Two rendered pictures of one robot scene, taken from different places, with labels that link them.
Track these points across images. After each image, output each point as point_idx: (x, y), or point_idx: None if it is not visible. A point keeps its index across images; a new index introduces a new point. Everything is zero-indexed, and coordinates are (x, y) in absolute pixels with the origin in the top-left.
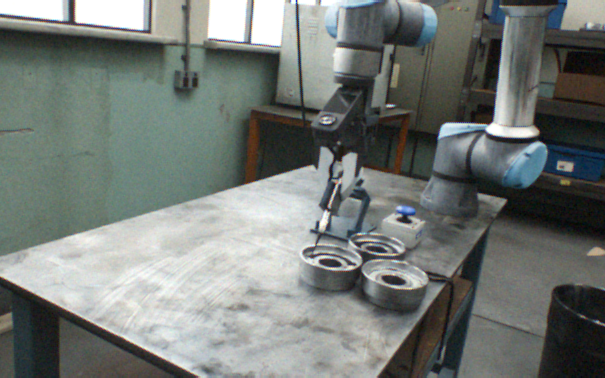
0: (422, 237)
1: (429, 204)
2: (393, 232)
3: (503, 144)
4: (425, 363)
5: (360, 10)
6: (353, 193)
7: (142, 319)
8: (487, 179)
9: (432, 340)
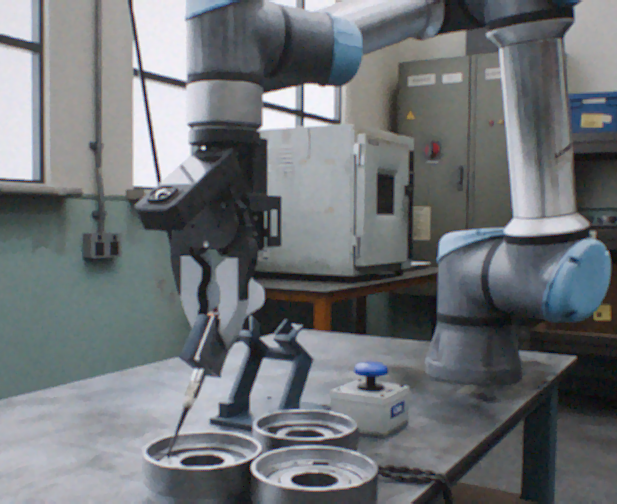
0: (412, 417)
1: (437, 369)
2: (351, 409)
3: (532, 248)
4: None
5: (210, 16)
6: (281, 350)
7: None
8: (521, 313)
9: None
